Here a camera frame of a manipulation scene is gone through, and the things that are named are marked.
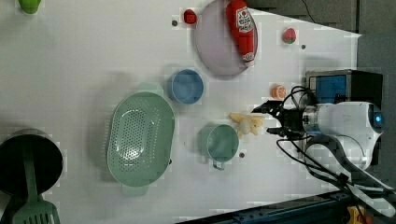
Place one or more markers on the black pot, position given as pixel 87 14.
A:
pixel 33 152

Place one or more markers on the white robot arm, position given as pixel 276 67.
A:
pixel 339 142

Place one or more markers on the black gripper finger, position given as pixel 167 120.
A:
pixel 276 131
pixel 271 107

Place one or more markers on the small red toy fruit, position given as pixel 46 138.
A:
pixel 189 16

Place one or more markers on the red toy strawberry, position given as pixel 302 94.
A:
pixel 289 36

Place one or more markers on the pink round plate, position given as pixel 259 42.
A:
pixel 214 41

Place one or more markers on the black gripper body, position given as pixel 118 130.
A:
pixel 291 123

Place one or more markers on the green perforated colander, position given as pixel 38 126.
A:
pixel 140 139

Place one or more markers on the green slotted spatula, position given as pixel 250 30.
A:
pixel 34 211

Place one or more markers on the peeled toy banana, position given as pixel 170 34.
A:
pixel 246 123

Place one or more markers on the green toy vegetable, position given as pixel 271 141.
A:
pixel 29 6

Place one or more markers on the black toaster oven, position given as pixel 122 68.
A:
pixel 345 85

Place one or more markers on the green mug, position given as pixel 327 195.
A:
pixel 219 143

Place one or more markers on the toy orange slice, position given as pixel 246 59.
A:
pixel 278 92

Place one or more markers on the red ketchup bottle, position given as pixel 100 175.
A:
pixel 242 29

